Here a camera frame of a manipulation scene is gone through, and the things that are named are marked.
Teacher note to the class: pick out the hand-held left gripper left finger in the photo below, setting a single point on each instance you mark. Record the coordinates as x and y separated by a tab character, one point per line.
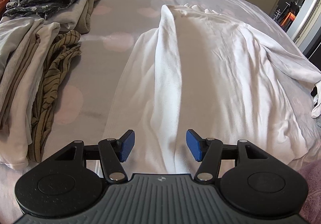
127	146

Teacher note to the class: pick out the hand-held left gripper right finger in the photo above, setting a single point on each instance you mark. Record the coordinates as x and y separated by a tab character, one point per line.
193	145

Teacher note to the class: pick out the white fleece sweatshirt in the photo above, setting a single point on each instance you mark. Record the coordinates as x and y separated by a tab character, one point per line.
213	76

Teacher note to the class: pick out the bed with polka dot sheet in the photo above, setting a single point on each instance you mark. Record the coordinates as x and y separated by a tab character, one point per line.
100	76

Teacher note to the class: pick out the olive striped garment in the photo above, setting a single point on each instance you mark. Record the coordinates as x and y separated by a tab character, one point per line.
55	71

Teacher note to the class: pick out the beige folded garment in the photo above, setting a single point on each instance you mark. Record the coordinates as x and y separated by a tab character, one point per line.
17	113

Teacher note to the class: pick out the mauve fuzzy cloth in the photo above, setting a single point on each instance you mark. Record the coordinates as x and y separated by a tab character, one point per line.
313	189

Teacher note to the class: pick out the khaki folded garment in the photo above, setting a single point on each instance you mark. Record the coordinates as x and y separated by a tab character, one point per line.
90	13

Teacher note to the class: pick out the cream folded garment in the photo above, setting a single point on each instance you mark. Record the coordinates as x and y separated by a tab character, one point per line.
72	13

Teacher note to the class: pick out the black sliding wardrobe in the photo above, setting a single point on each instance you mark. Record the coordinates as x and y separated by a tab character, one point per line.
316	56

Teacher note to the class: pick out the orange lit object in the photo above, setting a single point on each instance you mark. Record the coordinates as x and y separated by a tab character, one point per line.
286	19

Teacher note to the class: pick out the pale grey folded shirt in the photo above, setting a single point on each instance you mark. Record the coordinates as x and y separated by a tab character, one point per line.
15	33

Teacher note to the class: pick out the cream door frame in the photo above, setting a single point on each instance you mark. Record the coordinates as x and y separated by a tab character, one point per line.
307	13

